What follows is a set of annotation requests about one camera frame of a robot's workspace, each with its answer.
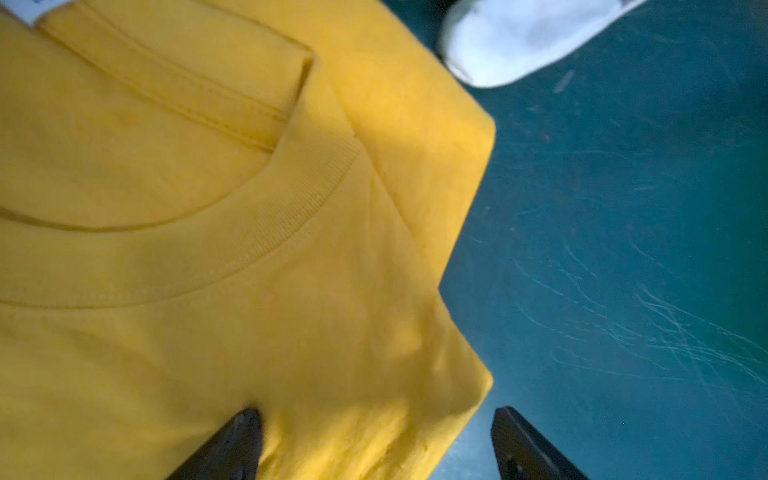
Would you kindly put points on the white grey work glove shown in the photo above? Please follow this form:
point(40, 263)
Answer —
point(493, 43)

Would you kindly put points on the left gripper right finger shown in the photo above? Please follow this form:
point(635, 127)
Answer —
point(523, 453)

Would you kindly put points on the yellow t-shirt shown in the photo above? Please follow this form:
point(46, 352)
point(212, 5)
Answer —
point(208, 206)

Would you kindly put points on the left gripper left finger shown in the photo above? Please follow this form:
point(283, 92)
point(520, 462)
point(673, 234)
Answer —
point(232, 453)

